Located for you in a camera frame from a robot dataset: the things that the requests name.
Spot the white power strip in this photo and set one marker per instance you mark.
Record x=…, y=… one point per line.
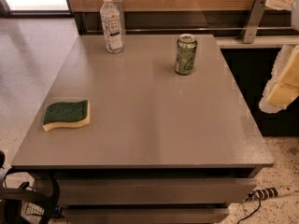
x=269, y=193

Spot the green soda can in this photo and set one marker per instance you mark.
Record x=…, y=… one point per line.
x=186, y=51

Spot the green and yellow sponge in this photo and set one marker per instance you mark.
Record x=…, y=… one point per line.
x=66, y=115

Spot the metal wall bracket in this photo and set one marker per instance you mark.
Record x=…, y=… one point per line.
x=250, y=29

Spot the black chair frame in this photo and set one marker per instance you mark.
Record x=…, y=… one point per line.
x=11, y=199

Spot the clear plastic water bottle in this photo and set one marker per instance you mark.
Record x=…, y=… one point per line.
x=111, y=25

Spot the grey lower drawer front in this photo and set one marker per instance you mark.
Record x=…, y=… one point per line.
x=146, y=216

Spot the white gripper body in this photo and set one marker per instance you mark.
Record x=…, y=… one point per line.
x=295, y=19

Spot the metal wall rail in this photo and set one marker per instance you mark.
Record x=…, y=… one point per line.
x=230, y=31

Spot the grey drawer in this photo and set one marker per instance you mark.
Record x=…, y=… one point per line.
x=154, y=191
x=146, y=216

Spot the grey upper drawer front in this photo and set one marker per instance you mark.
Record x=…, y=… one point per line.
x=154, y=191

